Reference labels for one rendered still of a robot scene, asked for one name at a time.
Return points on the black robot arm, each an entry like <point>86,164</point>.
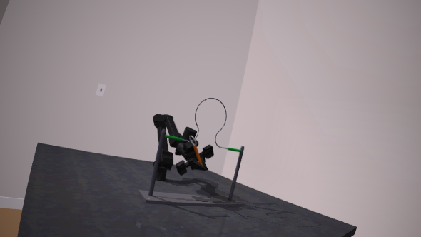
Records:
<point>166,160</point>

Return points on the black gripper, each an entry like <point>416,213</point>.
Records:
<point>193,161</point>

